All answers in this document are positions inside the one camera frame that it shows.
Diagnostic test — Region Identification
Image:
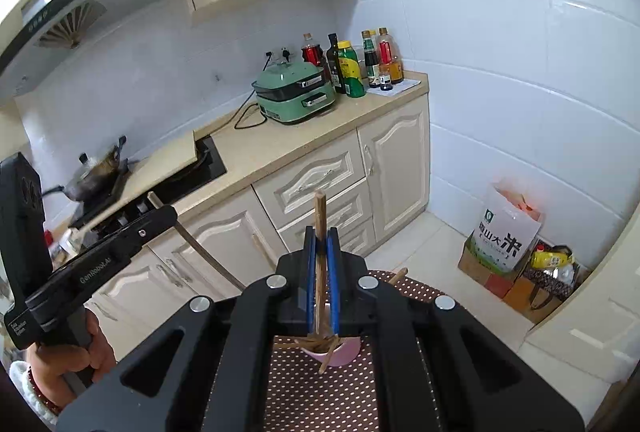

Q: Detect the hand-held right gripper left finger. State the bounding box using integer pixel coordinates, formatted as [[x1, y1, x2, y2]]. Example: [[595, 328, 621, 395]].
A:
[[54, 226, 318, 432]]

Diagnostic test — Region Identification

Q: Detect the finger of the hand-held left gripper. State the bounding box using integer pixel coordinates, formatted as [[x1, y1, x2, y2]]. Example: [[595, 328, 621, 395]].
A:
[[117, 205, 179, 259]]

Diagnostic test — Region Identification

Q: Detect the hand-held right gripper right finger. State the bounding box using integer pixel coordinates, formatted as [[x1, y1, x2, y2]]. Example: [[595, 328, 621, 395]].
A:
[[327, 226, 585, 432]]

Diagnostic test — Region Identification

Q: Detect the slender brown chopstick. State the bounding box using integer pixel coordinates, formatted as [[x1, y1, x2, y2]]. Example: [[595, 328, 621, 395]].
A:
[[147, 192, 247, 291], [313, 192, 331, 375]]

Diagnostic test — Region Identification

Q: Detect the bunch of wooden chopsticks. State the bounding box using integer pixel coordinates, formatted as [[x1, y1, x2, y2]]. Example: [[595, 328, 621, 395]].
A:
[[276, 268, 409, 358]]

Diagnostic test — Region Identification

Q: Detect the pink cup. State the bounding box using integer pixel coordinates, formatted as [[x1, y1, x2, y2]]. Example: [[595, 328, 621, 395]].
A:
[[299, 334, 362, 368]]

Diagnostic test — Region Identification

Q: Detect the person's left forearm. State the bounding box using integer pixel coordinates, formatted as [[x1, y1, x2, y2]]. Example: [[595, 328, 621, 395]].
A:
[[5, 359, 61, 428]]

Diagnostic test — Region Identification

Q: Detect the person's left hand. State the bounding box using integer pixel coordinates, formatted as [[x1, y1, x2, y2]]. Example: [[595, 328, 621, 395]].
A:
[[22, 307, 118, 395]]

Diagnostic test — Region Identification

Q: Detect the black induction cooker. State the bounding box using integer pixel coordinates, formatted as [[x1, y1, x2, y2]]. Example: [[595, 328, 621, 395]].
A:
[[70, 162, 136, 228]]

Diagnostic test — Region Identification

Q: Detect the cream cabinet drawer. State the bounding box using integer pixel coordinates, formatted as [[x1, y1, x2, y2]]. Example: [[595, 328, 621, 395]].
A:
[[252, 132, 366, 215], [275, 179, 373, 245]]

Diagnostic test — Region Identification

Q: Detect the steel wok with lid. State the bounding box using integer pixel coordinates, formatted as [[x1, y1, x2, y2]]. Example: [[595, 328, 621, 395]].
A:
[[42, 135, 132, 203]]

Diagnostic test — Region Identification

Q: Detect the black glass gas stove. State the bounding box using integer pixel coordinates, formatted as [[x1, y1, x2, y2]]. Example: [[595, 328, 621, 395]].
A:
[[67, 135, 228, 243]]

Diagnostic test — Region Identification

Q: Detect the brown polka-dot tablecloth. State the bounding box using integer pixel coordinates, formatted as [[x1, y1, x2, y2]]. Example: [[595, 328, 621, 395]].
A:
[[202, 269, 451, 432]]

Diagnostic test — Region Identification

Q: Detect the cream base kitchen cabinet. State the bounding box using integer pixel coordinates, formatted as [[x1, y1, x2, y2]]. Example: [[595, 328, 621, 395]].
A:
[[0, 72, 432, 363]]

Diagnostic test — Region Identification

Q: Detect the brown cardboard box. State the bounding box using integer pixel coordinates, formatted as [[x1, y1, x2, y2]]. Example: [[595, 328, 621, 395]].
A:
[[457, 237, 526, 300]]

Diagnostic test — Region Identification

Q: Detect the white rice bag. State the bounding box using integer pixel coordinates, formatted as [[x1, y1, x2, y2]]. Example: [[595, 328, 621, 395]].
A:
[[470, 182, 544, 275]]

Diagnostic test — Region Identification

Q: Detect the green electric multi-cooker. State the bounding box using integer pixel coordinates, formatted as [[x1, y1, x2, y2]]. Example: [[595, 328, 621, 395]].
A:
[[251, 61, 337, 125]]

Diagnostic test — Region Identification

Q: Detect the white paper sheet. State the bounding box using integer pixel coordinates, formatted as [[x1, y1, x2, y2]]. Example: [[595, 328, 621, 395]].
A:
[[370, 79, 422, 96]]

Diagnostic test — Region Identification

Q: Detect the green bottle yellow cap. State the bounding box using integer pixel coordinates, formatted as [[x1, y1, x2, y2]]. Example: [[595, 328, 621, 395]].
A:
[[336, 41, 364, 98]]

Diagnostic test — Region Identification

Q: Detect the brown patterned shopping bag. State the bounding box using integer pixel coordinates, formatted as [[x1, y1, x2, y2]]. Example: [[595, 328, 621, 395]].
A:
[[502, 259, 594, 325]]

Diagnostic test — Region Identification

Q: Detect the yellow plastic bottle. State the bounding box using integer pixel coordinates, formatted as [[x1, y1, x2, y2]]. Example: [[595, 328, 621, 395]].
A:
[[530, 246, 575, 270]]

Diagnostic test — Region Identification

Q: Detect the dark glass oil bottle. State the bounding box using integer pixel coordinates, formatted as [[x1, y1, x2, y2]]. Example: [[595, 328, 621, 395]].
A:
[[326, 33, 347, 94]]

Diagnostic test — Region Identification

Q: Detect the dark soy sauce bottle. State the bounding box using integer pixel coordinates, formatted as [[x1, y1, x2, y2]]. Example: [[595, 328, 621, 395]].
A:
[[361, 30, 381, 88]]

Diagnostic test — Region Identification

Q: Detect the dark soda bottle red label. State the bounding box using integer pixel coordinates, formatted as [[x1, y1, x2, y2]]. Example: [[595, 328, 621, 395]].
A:
[[301, 33, 323, 68]]

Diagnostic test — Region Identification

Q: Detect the orange bottle red label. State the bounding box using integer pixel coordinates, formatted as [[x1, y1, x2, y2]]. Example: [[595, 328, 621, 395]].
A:
[[376, 27, 397, 78]]

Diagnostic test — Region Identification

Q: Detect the white door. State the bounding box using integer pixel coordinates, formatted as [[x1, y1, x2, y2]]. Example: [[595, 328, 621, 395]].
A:
[[520, 205, 640, 413]]

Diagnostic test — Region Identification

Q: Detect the black power cable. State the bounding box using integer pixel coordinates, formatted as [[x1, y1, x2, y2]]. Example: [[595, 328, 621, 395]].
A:
[[234, 87, 271, 130]]

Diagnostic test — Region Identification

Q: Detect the red bead bracelet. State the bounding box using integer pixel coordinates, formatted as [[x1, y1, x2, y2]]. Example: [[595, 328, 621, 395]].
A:
[[25, 364, 63, 415]]

